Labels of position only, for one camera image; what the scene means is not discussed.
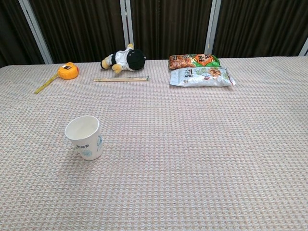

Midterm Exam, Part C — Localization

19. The white paper cup blue print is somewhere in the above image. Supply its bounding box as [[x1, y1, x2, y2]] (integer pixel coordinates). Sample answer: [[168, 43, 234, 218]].
[[64, 115, 104, 161]]

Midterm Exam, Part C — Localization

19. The pink woven tablecloth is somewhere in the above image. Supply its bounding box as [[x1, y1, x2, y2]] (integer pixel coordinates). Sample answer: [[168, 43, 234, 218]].
[[0, 57, 308, 231]]

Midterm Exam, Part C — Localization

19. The wooden chopstick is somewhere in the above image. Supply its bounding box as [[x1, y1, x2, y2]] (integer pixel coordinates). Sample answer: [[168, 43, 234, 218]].
[[93, 77, 147, 81], [93, 78, 147, 82]]

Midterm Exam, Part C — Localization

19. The white nut snack bag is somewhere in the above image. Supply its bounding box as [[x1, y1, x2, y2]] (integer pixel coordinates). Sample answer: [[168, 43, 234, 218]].
[[169, 66, 236, 88]]

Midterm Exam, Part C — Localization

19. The black white plush toy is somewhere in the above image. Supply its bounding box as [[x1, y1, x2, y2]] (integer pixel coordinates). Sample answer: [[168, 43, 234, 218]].
[[100, 43, 147, 74]]

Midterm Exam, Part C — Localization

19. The orange green snack bag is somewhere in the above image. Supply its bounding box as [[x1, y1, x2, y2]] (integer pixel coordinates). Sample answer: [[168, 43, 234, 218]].
[[168, 53, 221, 71]]

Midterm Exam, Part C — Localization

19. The orange tape measure yellow tape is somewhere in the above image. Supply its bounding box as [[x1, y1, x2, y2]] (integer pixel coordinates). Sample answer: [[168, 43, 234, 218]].
[[34, 62, 79, 95]]

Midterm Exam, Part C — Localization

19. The dark brown curtain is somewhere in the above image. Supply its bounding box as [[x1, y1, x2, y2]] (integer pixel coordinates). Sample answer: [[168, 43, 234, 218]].
[[0, 0, 308, 69]]

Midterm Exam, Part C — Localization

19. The grey white frame post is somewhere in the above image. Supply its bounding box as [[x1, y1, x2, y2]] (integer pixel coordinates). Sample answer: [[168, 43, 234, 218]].
[[18, 0, 54, 65], [204, 0, 222, 56], [119, 0, 135, 50], [297, 38, 308, 57]]

